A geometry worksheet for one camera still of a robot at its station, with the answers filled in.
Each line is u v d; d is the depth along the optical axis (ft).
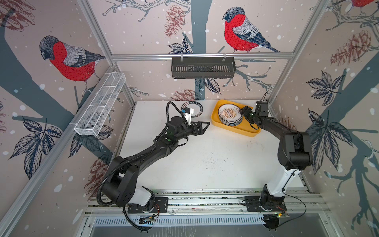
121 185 1.38
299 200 2.11
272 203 2.23
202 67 3.42
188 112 2.37
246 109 2.95
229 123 3.38
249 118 2.88
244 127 3.35
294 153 1.65
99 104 2.58
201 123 2.30
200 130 2.30
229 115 3.51
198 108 3.86
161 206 2.40
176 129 2.06
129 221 2.25
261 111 2.53
